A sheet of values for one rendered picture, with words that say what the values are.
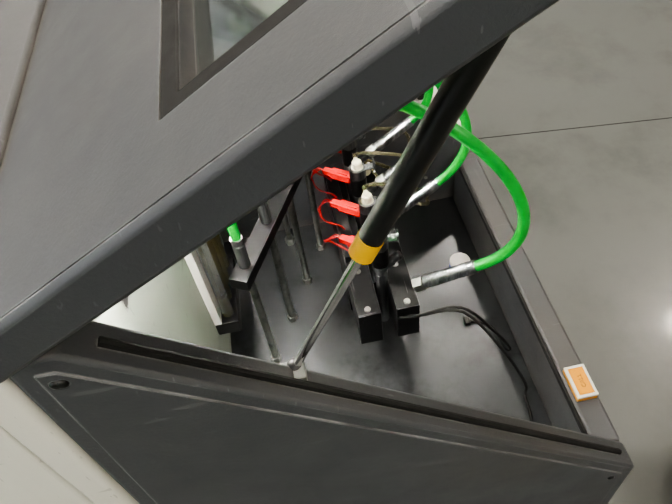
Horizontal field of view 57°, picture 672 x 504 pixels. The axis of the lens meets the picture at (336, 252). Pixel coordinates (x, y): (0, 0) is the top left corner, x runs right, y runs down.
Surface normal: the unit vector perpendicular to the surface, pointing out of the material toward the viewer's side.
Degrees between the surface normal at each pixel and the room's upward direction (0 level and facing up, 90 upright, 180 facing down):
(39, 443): 90
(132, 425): 90
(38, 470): 90
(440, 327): 0
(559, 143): 0
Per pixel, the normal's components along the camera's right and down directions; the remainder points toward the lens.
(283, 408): 0.18, 0.74
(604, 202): -0.10, -0.64
